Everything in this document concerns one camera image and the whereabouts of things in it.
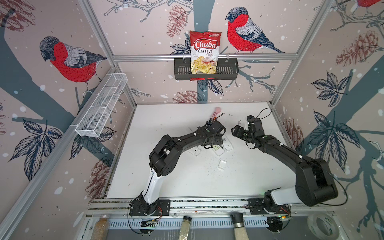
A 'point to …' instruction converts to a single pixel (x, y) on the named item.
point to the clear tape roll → (323, 226)
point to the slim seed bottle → (185, 228)
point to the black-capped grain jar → (239, 230)
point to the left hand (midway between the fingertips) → (216, 141)
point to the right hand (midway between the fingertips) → (233, 132)
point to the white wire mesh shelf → (97, 114)
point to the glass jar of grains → (101, 228)
